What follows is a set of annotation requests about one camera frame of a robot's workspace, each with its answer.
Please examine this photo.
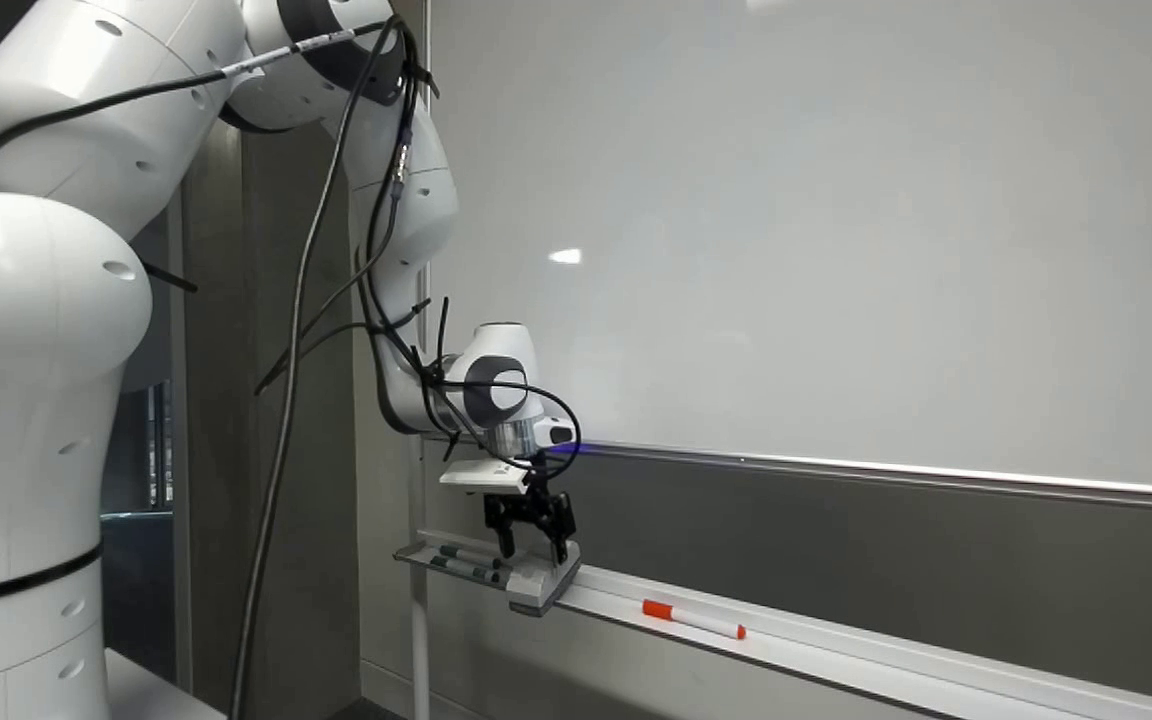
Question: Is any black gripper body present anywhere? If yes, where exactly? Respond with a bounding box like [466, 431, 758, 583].
[483, 458, 577, 532]

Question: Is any grey whiteboard eraser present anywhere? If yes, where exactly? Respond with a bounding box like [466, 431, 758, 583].
[504, 542, 582, 616]

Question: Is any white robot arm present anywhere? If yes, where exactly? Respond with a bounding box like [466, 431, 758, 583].
[0, 0, 582, 720]

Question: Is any green whiteboard marker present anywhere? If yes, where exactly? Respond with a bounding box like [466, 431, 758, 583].
[442, 544, 497, 567]
[434, 555, 499, 583]

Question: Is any red whiteboard marker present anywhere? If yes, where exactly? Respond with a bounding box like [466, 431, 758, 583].
[641, 599, 749, 641]

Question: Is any whiteboard marker tray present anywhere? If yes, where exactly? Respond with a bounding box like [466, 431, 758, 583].
[400, 532, 1152, 720]

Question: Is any whiteboard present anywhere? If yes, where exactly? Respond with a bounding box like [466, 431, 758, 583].
[434, 0, 1152, 492]

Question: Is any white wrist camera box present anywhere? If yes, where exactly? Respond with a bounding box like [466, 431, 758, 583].
[442, 460, 530, 496]

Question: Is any white whiteboard stand post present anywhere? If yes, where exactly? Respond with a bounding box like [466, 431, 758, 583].
[407, 437, 434, 720]

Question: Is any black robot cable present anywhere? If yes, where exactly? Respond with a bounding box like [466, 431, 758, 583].
[0, 12, 587, 720]

